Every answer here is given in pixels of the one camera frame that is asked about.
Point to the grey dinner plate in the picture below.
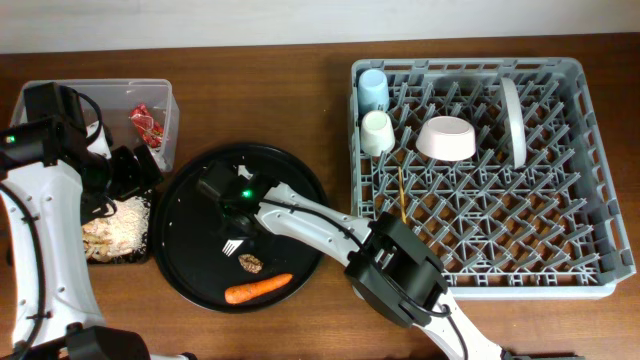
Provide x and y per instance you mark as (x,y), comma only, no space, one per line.
(514,121)

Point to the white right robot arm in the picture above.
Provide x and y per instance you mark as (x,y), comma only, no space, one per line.
(386,263)

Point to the pink plastic bowl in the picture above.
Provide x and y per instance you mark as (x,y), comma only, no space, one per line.
(447,138)

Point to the food scraps rice and nuts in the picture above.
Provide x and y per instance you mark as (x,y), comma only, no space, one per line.
(117,232)

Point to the light blue plastic cup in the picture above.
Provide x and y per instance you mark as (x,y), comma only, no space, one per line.
(372,91)

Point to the wooden chopstick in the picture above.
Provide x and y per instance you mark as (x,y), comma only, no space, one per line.
(402,199)

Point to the grey dishwasher rack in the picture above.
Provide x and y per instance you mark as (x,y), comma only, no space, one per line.
(551,229)

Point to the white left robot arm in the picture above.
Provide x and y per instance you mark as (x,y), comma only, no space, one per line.
(51,182)

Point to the black rectangular tray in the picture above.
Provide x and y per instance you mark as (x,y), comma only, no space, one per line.
(135,250)

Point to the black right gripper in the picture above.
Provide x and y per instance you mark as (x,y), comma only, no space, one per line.
(224,211)

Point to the clear plastic waste bin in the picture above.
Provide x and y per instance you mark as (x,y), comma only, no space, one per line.
(117,98)

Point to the red snack wrapper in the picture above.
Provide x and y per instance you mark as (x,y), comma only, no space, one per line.
(150,131)

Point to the orange carrot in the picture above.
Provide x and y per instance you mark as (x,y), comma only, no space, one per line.
(246,292)

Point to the small white cup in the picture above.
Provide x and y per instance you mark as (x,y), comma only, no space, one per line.
(376,133)

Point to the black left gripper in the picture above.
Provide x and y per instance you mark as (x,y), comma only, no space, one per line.
(132,170)

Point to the round black serving tray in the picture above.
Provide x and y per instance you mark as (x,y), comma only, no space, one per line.
(187,236)

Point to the brown food lump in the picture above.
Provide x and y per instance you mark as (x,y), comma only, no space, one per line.
(250,263)

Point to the white plastic fork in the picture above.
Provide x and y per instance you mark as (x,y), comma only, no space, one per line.
(231,246)

